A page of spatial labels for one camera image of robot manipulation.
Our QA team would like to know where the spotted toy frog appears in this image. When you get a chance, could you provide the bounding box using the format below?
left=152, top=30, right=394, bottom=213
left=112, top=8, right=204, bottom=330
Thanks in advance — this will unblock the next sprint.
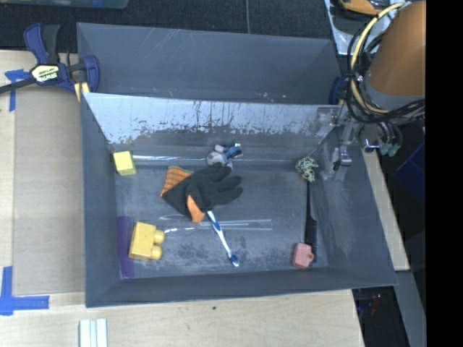
left=294, top=155, right=320, bottom=183

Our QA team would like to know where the pink block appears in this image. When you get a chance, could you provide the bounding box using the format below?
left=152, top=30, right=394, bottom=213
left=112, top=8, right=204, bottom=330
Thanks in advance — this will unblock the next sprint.
left=292, top=242, right=315, bottom=269

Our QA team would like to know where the grey and blue toy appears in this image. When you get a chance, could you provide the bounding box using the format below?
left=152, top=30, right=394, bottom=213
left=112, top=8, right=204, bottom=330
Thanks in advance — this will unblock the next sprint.
left=205, top=142, right=244, bottom=168

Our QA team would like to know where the blue and white toothbrush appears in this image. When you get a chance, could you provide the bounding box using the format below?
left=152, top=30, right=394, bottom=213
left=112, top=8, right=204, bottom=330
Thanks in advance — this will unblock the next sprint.
left=205, top=209, right=241, bottom=268

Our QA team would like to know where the black and orange glove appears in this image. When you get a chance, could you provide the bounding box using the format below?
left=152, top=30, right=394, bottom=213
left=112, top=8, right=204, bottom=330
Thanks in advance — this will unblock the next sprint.
left=159, top=162, right=245, bottom=224

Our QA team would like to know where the grey metal bin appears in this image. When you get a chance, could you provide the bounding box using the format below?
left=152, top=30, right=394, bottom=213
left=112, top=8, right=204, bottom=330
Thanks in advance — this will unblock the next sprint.
left=75, top=22, right=399, bottom=309

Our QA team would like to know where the yellow toy brick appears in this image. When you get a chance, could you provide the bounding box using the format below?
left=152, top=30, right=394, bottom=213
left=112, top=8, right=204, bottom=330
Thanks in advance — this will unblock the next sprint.
left=128, top=221, right=166, bottom=262

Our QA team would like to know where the small yellow block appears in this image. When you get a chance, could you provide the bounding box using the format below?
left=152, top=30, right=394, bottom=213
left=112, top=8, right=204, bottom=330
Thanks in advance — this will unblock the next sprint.
left=113, top=150, right=137, bottom=176

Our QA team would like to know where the purple flat strip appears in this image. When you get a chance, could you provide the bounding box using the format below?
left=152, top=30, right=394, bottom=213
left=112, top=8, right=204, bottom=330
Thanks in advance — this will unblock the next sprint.
left=116, top=215, right=136, bottom=280

